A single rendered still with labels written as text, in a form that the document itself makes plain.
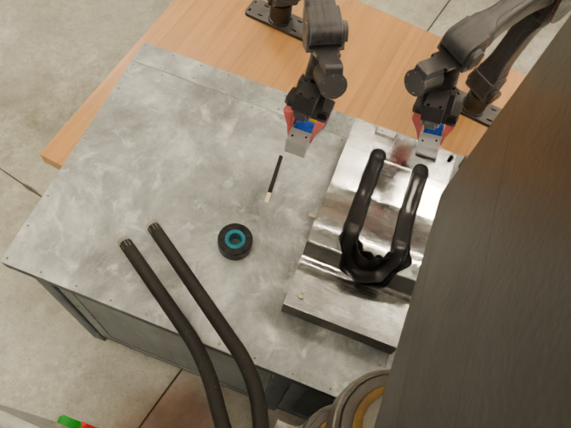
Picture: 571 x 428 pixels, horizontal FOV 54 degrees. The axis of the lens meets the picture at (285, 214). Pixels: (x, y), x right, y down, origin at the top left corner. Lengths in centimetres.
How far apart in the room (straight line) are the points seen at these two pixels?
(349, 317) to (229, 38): 86
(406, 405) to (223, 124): 133
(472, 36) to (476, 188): 103
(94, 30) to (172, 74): 129
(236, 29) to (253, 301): 80
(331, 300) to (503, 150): 106
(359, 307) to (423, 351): 106
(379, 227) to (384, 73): 55
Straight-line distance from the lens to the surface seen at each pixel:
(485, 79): 150
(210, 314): 116
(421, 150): 137
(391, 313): 124
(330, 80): 112
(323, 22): 115
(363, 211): 128
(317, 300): 122
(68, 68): 271
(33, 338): 219
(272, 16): 167
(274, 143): 144
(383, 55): 168
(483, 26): 123
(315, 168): 142
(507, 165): 16
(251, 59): 161
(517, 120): 17
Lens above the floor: 201
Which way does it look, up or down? 64 degrees down
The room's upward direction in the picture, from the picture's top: 11 degrees clockwise
